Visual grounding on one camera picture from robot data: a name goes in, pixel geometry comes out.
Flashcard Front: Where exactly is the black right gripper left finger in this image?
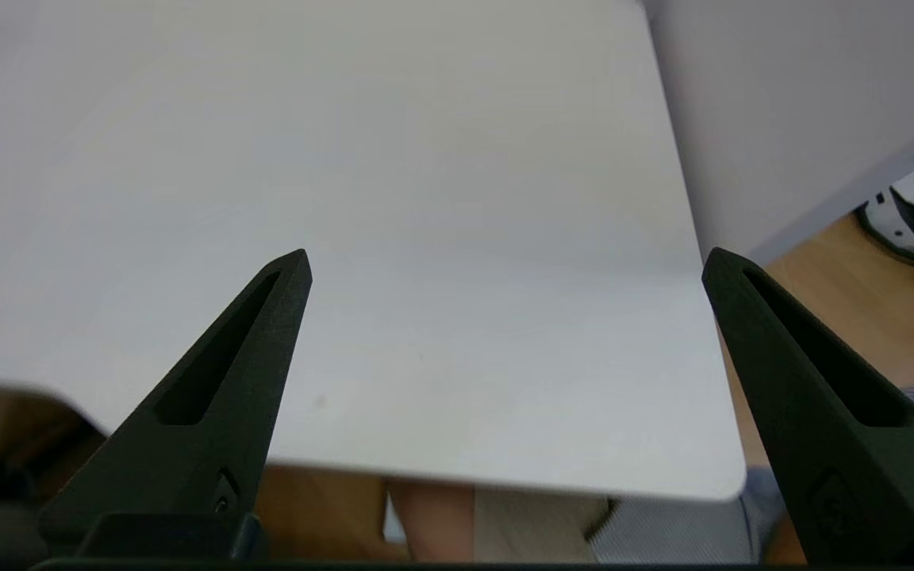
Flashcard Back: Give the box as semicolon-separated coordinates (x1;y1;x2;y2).
36;249;313;556

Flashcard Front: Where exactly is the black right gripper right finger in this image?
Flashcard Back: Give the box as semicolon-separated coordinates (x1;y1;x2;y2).
701;247;914;565

